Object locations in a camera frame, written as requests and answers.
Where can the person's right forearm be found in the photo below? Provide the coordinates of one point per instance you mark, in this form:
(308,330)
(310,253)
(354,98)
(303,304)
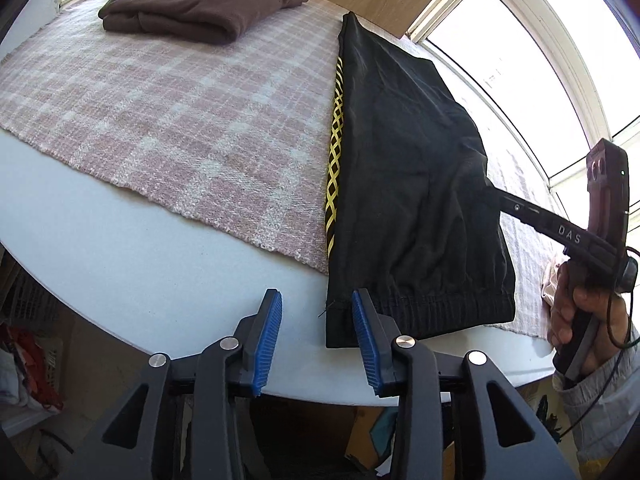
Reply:
(600,410)

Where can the black pants with yellow stripes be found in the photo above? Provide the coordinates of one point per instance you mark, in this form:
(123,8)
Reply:
(415,160)

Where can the pink plaid blanket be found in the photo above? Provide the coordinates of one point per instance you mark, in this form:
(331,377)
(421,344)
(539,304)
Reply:
(175,110)

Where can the brown cardboard box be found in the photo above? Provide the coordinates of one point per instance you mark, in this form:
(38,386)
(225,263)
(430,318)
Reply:
(365,430)

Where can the person's right hand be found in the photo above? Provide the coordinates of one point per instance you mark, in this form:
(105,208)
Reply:
(612,320)

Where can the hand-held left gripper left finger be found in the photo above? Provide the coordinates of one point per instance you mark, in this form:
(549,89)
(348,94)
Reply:
(265,345)

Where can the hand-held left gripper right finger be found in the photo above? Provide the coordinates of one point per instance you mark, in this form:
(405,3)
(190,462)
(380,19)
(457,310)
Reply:
(367,345)

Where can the white window frame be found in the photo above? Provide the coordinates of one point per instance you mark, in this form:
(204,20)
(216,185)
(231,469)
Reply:
(445,5)

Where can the pile of colourful clothes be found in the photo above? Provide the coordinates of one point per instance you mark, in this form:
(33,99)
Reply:
(30,370)

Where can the cream knitted cloth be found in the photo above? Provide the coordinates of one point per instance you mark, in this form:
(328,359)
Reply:
(550,285)

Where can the folded brown garment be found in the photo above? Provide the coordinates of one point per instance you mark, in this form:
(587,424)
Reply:
(200,5)

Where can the white laundry basket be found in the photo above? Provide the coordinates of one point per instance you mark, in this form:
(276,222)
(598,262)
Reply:
(30,305)

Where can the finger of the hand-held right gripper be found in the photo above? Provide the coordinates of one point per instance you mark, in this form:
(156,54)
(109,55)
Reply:
(505,200)

